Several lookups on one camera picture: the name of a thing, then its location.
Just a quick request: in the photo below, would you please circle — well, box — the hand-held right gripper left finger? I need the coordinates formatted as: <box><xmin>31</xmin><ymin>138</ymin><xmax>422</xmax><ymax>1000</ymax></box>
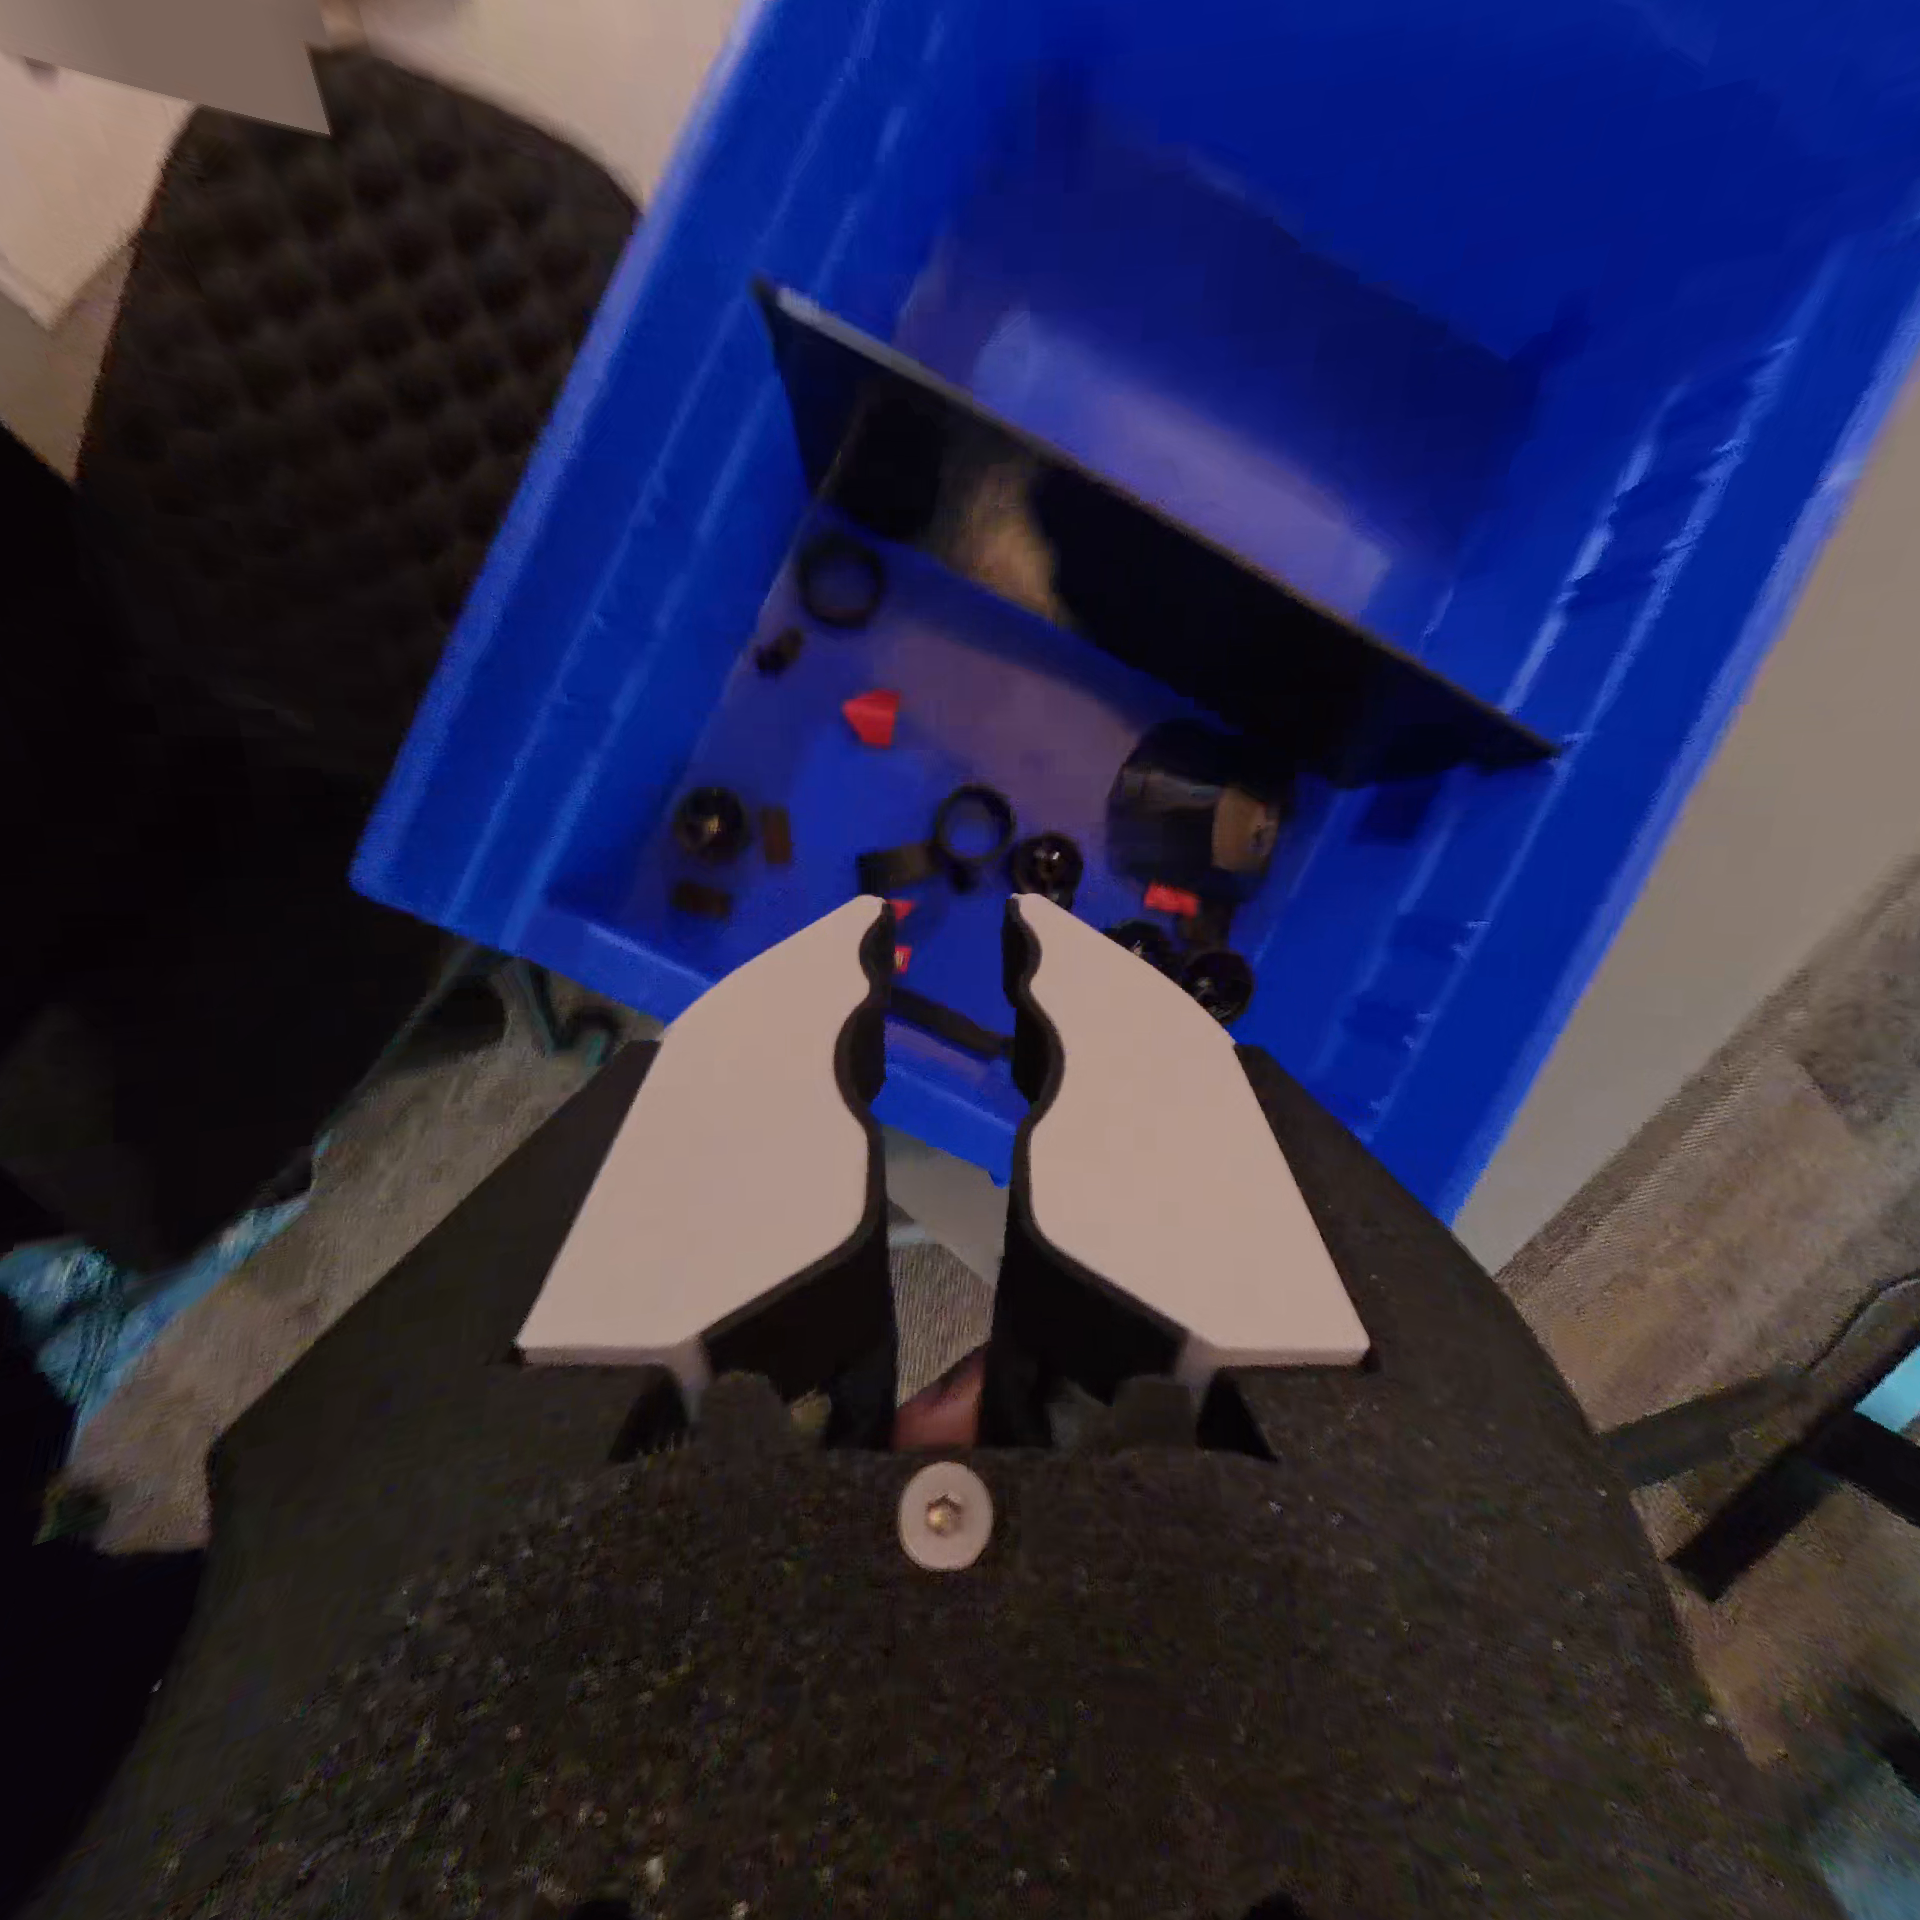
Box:
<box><xmin>514</xmin><ymin>895</ymin><xmax>907</xmax><ymax>1394</ymax></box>

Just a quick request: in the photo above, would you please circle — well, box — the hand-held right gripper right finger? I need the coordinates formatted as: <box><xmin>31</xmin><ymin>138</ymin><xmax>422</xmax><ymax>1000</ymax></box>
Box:
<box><xmin>994</xmin><ymin>895</ymin><xmax>1378</xmax><ymax>1382</ymax></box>

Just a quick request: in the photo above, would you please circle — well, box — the pile of lego pieces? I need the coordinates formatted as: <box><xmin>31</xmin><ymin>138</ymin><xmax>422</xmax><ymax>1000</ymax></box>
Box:
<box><xmin>661</xmin><ymin>532</ymin><xmax>1297</xmax><ymax>1067</ymax></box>

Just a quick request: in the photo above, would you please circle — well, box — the blue plastic bin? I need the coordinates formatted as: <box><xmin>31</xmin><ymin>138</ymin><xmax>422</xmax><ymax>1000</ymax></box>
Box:
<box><xmin>349</xmin><ymin>0</ymin><xmax>1920</xmax><ymax>1223</ymax></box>

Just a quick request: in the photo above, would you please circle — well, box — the crumpled plastic bag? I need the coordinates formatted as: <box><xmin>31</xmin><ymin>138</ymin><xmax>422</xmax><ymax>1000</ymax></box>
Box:
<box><xmin>1101</xmin><ymin>711</ymin><xmax>1295</xmax><ymax>879</ymax></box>

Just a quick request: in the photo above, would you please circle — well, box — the black bin divider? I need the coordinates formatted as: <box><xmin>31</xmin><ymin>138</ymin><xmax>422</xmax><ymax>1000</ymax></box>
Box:
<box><xmin>746</xmin><ymin>277</ymin><xmax>1566</xmax><ymax>791</ymax></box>

